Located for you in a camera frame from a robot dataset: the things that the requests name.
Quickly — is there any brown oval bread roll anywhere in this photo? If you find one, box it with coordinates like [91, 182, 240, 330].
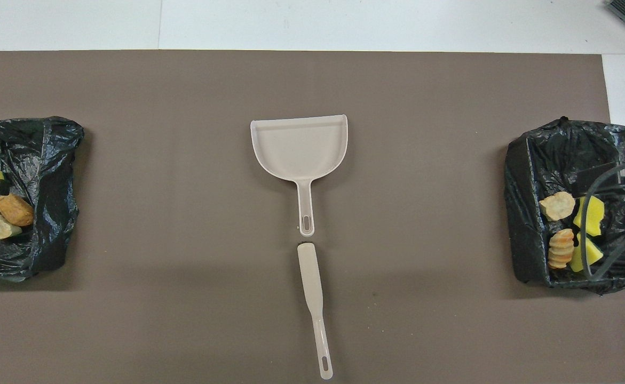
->
[0, 194, 35, 228]

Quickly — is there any yellow sponge with green layer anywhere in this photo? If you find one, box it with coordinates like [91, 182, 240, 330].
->
[573, 194, 606, 237]

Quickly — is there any wedge beige bread piece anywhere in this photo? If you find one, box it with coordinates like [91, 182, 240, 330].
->
[539, 191, 577, 222]

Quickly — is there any notched yellow sponge piece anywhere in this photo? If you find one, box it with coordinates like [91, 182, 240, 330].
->
[569, 232, 604, 273]

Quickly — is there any lumpy beige bread piece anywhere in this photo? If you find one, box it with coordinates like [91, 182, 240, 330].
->
[548, 229, 575, 270]

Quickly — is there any beige plastic dustpan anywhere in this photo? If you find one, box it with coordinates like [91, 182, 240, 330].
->
[250, 114, 349, 238]

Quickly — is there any beige brush with black bristles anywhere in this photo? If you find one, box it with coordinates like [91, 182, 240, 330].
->
[297, 243, 334, 381]

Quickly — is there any black bag lined bin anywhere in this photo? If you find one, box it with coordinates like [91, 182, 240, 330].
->
[0, 116, 85, 282]
[504, 117, 625, 295]

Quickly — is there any large brown table mat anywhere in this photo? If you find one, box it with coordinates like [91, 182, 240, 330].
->
[0, 50, 625, 384]

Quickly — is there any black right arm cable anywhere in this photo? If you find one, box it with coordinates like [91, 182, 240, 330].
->
[580, 157, 625, 281]

